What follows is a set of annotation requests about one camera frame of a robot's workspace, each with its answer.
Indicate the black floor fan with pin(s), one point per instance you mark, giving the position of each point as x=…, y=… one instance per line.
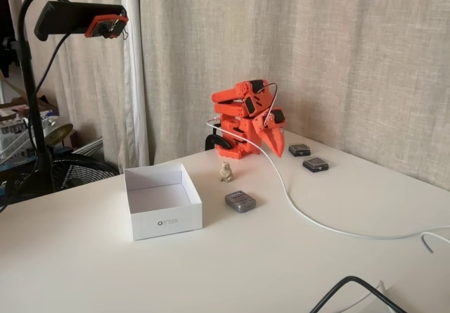
x=81, y=172

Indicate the small black square case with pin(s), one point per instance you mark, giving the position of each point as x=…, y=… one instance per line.
x=315, y=164
x=300, y=149

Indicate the black table clamp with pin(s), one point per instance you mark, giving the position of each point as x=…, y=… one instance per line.
x=214, y=139

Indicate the orange framed camera module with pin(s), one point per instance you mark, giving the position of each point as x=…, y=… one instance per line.
x=96, y=26

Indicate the grey metal tin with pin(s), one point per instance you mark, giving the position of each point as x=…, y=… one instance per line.
x=240, y=202

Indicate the beige linen curtain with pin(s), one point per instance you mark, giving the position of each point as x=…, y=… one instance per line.
x=316, y=45

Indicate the small beige bear figurine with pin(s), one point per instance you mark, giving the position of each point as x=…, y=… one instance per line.
x=226, y=173

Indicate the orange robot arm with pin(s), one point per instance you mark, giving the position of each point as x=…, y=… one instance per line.
x=228, y=96

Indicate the camera on black stand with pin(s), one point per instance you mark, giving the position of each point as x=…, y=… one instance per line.
x=88, y=81

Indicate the black gooseneck stand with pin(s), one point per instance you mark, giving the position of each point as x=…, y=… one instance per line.
x=30, y=81

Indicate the white cardboard box bin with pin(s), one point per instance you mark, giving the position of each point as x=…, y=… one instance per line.
x=165, y=221

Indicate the cardboard box with papers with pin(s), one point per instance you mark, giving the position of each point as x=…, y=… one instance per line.
x=10, y=110

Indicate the black camera holder bar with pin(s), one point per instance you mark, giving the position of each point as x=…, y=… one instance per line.
x=70, y=14

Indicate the orange gripper black servo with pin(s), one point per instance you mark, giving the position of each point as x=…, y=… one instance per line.
x=270, y=129

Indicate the metal lamp shade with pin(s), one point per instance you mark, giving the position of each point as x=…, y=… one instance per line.
x=59, y=132

